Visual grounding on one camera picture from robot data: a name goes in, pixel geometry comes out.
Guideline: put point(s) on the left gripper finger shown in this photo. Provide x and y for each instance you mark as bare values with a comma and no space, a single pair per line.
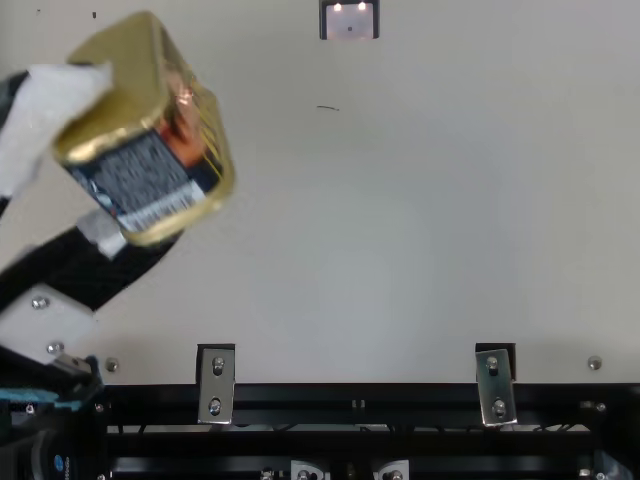
45,105

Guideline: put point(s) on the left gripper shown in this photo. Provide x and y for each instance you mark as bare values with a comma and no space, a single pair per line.
70,400

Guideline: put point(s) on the rectangular tin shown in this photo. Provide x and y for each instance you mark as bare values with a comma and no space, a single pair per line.
140,90

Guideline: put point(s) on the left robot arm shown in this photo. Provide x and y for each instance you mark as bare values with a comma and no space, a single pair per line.
45,450

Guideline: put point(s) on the small square scanner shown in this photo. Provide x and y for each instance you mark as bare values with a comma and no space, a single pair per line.
350,25

